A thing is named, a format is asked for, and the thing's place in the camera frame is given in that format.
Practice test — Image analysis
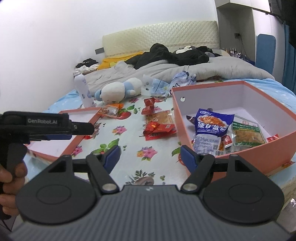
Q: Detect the blue snack bag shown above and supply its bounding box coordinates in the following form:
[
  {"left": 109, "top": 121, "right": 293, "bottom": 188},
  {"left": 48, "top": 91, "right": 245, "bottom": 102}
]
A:
[{"left": 193, "top": 108, "right": 234, "bottom": 156}]

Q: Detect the red snack packet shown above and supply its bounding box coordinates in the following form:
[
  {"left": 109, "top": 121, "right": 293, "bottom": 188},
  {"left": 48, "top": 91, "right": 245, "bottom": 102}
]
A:
[{"left": 143, "top": 121, "right": 177, "bottom": 141}]

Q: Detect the clear packet brown tofu snack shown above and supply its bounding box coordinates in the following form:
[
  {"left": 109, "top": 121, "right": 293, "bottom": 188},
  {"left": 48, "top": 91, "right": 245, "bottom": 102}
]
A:
[{"left": 145, "top": 110, "right": 174, "bottom": 125}]

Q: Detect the orange snack packet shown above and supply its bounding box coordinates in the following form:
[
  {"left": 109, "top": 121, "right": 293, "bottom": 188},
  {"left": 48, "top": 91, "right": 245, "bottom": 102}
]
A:
[{"left": 98, "top": 103, "right": 123, "bottom": 118}]

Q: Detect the green label snack packet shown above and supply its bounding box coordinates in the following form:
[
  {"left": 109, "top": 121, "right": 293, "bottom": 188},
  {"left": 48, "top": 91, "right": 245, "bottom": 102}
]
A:
[{"left": 231, "top": 115, "right": 266, "bottom": 148}]

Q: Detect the red snack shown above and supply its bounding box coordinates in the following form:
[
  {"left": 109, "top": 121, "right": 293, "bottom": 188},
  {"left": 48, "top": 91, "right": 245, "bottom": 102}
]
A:
[{"left": 141, "top": 97, "right": 155, "bottom": 115}]

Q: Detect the person's left hand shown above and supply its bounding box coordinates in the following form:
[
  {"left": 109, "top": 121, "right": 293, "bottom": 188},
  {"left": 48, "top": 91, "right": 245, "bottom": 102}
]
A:
[{"left": 1, "top": 162, "right": 28, "bottom": 216}]

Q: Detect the floral tablecloth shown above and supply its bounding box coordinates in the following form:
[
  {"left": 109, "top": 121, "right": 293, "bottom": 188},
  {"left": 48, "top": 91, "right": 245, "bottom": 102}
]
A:
[{"left": 72, "top": 86, "right": 189, "bottom": 187}]

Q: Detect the pink box lid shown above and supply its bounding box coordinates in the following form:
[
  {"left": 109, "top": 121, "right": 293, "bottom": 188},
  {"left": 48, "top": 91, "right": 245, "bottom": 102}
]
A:
[{"left": 27, "top": 108, "right": 100, "bottom": 162}]

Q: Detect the white spray bottle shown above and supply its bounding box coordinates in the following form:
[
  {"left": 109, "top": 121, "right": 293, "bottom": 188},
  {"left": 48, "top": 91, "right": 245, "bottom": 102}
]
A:
[{"left": 73, "top": 70, "right": 94, "bottom": 108}]

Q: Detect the white blue plush toy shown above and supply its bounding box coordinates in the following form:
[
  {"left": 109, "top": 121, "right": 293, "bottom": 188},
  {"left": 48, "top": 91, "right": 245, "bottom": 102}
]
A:
[{"left": 94, "top": 77, "right": 142, "bottom": 104}]

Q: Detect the crumpled blue white plastic bag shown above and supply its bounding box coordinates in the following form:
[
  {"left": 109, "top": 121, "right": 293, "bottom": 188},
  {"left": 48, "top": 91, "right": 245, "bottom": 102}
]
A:
[{"left": 142, "top": 71, "right": 197, "bottom": 97}]

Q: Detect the pink storage box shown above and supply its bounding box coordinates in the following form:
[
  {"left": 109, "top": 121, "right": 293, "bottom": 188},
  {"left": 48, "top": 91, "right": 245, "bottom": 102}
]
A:
[{"left": 172, "top": 81, "right": 295, "bottom": 174}]

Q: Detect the grey duvet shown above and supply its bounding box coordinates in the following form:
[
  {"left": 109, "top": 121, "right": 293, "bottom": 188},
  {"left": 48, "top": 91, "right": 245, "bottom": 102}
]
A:
[{"left": 85, "top": 56, "right": 274, "bottom": 94}]

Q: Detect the yellow pillow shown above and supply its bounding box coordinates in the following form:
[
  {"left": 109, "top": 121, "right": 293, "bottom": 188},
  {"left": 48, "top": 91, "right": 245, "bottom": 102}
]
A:
[{"left": 97, "top": 51, "right": 144, "bottom": 70}]

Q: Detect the black clothes pile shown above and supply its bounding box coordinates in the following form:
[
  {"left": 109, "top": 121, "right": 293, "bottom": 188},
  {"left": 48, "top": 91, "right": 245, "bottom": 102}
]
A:
[{"left": 125, "top": 43, "right": 221, "bottom": 69}]

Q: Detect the light blue bed sheet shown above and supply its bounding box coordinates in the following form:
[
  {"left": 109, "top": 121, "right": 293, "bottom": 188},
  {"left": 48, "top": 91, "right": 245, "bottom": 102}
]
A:
[{"left": 43, "top": 77, "right": 296, "bottom": 186}]

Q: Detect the cream padded headboard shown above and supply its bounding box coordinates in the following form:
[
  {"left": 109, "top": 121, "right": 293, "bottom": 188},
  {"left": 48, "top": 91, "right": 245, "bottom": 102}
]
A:
[{"left": 102, "top": 21, "right": 220, "bottom": 57}]

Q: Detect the blue chair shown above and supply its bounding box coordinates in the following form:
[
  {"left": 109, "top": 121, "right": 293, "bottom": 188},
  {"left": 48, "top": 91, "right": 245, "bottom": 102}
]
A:
[{"left": 255, "top": 34, "right": 276, "bottom": 74}]

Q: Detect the grey wardrobe cabinet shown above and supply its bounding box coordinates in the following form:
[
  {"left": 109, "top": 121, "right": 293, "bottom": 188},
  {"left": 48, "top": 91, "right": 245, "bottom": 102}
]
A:
[{"left": 215, "top": 0, "right": 270, "bottom": 61}]

